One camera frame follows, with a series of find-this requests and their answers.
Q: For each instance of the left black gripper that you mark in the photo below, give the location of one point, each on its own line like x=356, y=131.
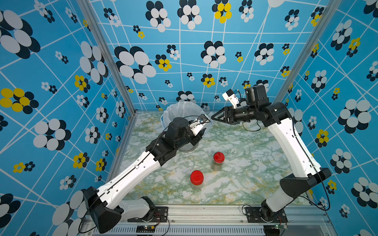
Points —
x=198, y=136

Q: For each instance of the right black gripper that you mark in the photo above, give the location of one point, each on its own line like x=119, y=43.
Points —
x=229, y=114

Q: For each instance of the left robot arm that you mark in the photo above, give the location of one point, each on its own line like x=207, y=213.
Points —
x=103, y=204

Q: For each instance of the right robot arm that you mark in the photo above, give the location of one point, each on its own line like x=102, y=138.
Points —
x=306, y=171

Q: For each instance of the white bin liner bag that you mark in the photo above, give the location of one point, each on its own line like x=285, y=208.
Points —
x=186, y=110

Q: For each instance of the far red-lid jar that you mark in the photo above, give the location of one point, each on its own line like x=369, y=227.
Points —
x=218, y=160

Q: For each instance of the red-lid jar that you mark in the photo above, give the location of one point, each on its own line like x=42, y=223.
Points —
x=197, y=179
x=218, y=160

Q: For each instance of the near red-lid jar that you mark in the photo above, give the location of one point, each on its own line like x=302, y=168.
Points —
x=197, y=179

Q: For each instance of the left circuit board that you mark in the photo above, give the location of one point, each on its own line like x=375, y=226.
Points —
x=145, y=229

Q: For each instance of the circuit board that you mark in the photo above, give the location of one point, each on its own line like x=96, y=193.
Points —
x=145, y=229
x=274, y=230

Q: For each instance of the right circuit board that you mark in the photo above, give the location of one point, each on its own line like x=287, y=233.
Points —
x=274, y=230

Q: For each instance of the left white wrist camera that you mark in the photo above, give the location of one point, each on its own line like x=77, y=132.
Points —
x=199, y=124

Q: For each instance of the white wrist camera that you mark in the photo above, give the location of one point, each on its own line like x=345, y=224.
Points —
x=230, y=96
x=199, y=124

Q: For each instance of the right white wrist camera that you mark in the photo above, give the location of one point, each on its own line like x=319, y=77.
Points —
x=230, y=96

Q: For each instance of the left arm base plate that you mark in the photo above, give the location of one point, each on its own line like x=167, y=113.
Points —
x=160, y=215

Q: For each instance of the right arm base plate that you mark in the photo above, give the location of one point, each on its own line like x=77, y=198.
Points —
x=255, y=214

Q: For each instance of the left aluminium corner post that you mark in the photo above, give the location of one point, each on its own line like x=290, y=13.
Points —
x=89, y=15

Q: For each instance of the aluminium corner post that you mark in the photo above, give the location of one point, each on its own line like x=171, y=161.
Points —
x=89, y=15
x=330, y=10

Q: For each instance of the aluminium front rail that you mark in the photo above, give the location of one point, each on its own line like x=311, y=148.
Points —
x=229, y=220

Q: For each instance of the right aluminium corner post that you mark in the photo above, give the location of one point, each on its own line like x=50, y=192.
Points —
x=330, y=10

